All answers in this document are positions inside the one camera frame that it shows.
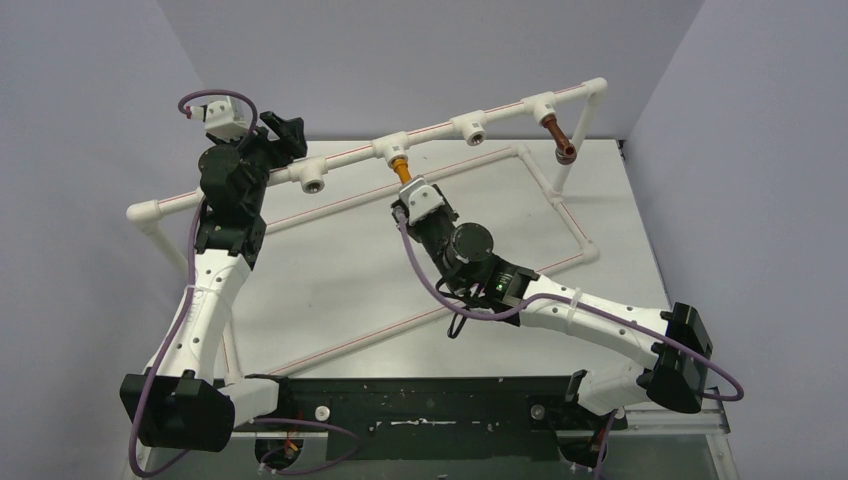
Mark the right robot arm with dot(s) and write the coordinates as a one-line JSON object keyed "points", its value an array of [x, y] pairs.
{"points": [[665, 350]]}

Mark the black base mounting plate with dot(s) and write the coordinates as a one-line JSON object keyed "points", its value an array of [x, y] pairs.
{"points": [[534, 417]]}

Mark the brown copper faucet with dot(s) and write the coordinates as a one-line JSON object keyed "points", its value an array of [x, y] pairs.
{"points": [[565, 151]]}

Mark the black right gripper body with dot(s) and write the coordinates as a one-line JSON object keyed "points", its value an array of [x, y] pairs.
{"points": [[432, 223]]}

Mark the white PVC pipe frame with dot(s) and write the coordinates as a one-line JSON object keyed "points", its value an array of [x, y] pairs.
{"points": [[424, 136]]}

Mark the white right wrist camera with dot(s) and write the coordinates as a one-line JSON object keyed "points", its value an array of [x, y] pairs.
{"points": [[419, 198]]}

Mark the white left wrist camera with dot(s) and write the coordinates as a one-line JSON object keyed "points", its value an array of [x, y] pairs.
{"points": [[224, 118]]}

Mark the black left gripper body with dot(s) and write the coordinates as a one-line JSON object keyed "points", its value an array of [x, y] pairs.
{"points": [[273, 141]]}

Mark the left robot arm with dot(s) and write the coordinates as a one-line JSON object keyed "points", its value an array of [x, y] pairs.
{"points": [[175, 403]]}

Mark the aluminium table edge rail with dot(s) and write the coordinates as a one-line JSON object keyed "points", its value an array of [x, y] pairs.
{"points": [[648, 419]]}

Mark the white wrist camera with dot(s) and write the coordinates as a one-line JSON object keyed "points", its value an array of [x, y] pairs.
{"points": [[419, 198], [224, 118]]}

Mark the orange plastic faucet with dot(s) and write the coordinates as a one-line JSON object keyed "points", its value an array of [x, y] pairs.
{"points": [[399, 165]]}

